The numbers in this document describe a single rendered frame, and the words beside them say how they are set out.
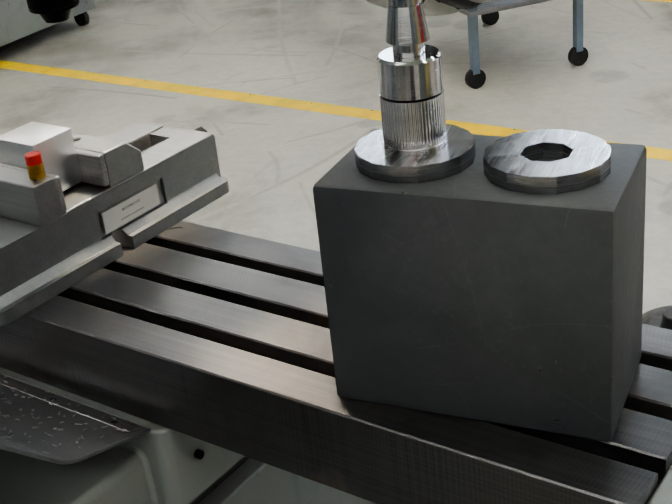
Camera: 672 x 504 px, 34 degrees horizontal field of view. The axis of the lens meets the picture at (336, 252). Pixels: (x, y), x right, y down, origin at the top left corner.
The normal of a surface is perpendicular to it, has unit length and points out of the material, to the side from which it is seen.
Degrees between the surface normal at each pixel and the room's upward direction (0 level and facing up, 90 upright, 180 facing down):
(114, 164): 90
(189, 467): 90
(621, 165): 0
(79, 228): 90
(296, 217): 0
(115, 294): 0
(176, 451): 90
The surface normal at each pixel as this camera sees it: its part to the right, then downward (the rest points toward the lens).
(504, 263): -0.41, 0.44
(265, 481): 0.82, 0.18
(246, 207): -0.10, -0.89
